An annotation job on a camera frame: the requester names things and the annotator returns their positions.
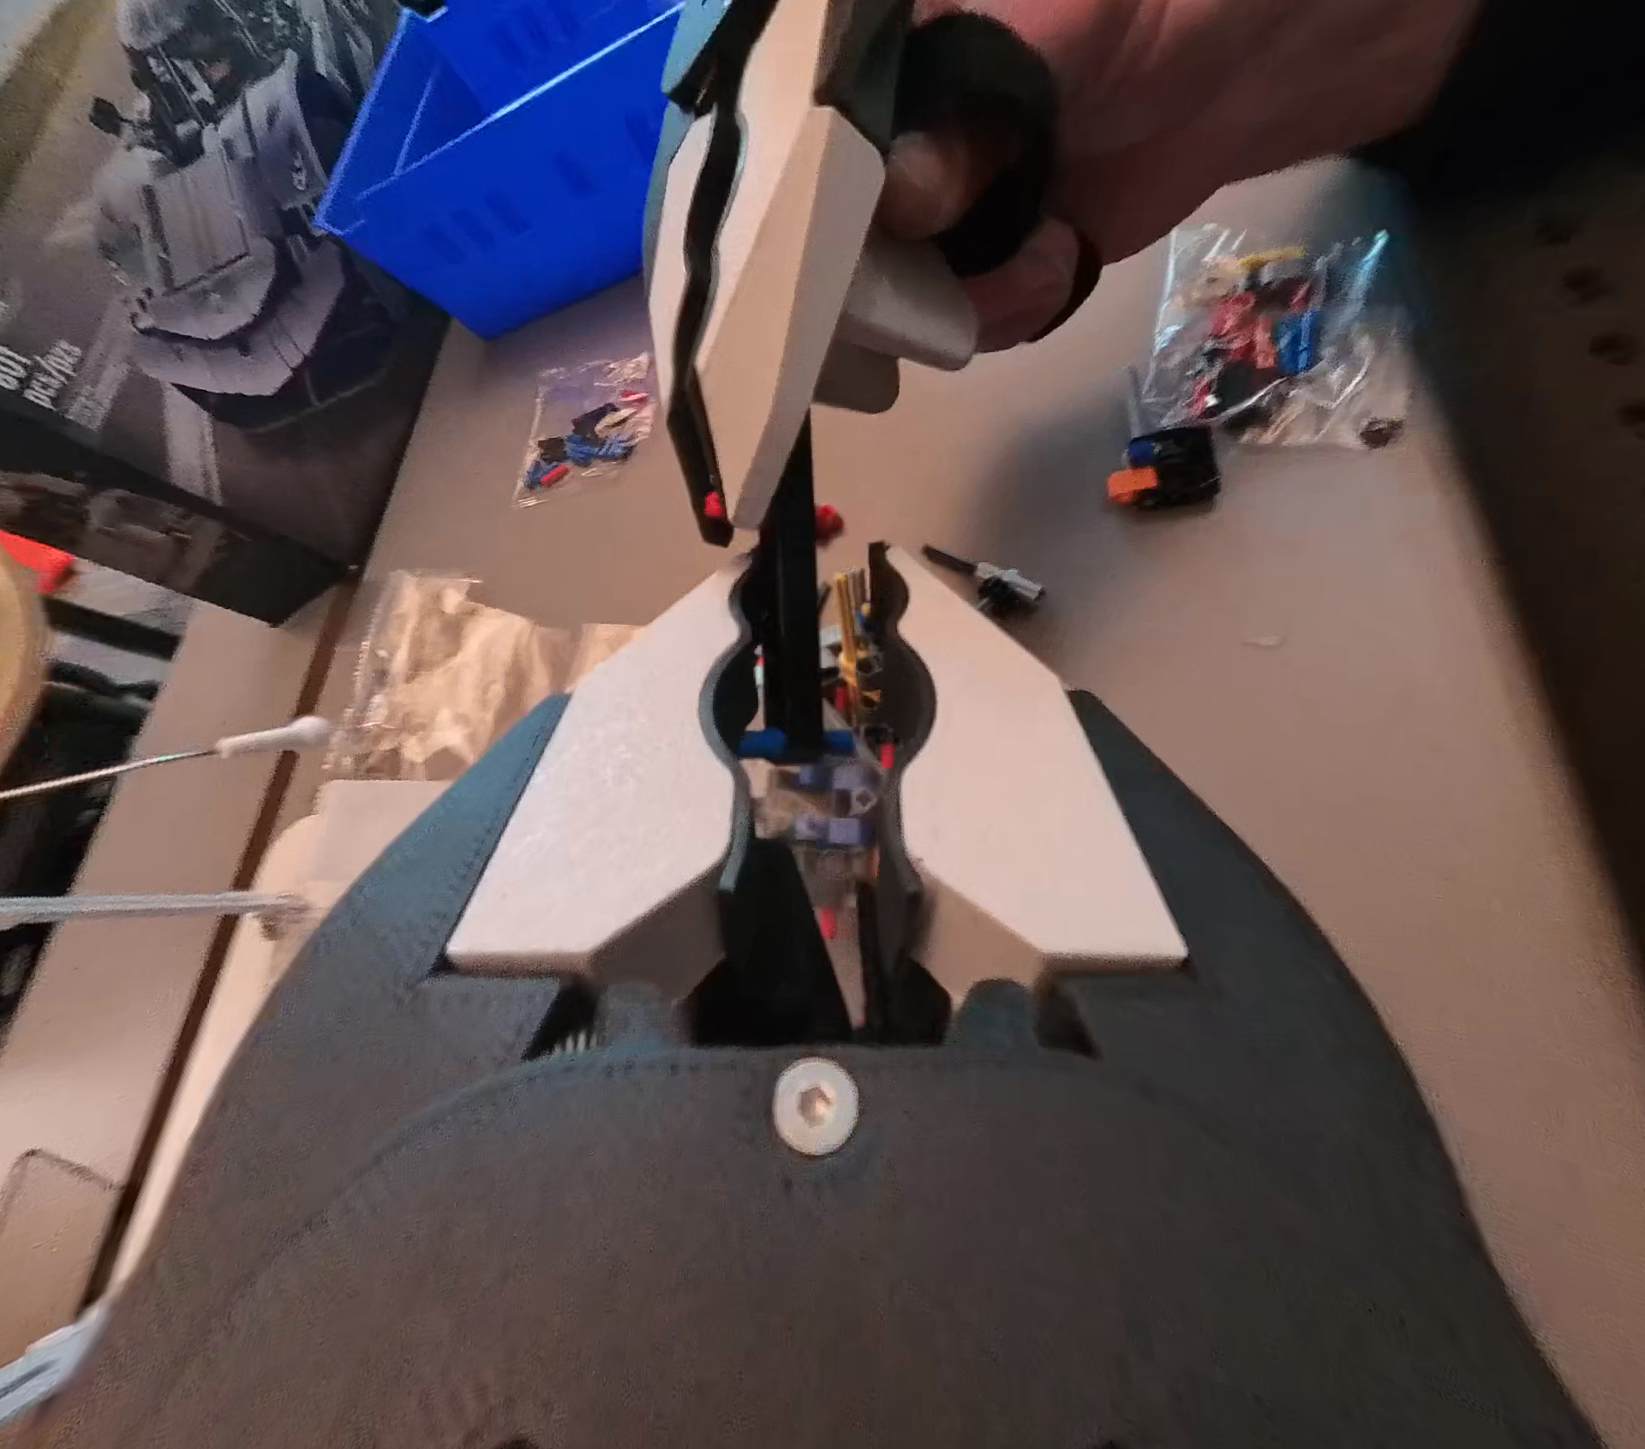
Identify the person's right hand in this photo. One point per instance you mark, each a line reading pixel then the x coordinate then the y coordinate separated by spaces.
pixel 1220 22

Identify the small bag red lego parts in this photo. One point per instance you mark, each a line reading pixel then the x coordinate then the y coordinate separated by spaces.
pixel 1272 330

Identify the blue plastic bin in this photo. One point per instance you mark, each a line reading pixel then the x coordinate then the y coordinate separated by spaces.
pixel 514 176

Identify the black orange lego block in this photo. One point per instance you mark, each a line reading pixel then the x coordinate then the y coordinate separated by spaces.
pixel 1176 465

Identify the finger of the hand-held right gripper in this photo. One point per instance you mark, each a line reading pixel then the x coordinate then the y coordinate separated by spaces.
pixel 783 253
pixel 681 342

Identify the small bag blue lego parts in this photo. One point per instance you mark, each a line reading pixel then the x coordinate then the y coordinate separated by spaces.
pixel 585 433

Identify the dark lego set box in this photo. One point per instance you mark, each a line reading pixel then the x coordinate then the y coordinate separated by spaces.
pixel 192 253

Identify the crumpled empty clear bag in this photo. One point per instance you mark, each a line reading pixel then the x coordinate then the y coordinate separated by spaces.
pixel 449 664

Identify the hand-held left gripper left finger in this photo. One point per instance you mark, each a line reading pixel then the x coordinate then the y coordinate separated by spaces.
pixel 604 832

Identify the black lego beam with pins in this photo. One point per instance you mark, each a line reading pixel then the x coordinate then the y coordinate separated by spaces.
pixel 790 601

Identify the multicoloured lego assembly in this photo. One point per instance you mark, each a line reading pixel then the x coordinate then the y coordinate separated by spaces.
pixel 855 638

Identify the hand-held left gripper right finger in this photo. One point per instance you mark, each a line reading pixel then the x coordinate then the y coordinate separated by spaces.
pixel 1041 832

